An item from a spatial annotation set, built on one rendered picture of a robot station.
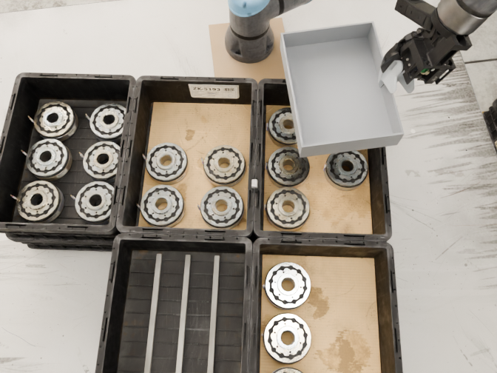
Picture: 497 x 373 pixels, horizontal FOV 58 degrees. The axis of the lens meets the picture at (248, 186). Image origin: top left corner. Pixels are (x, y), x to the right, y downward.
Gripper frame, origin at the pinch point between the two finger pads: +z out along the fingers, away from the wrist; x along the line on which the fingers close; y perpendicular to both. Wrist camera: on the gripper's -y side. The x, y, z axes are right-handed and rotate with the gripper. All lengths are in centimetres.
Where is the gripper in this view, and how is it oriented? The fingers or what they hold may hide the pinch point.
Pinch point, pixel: (384, 79)
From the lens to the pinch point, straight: 99.9
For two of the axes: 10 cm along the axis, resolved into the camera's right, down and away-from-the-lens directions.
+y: 1.9, 9.2, -3.4
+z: -2.8, 3.8, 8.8
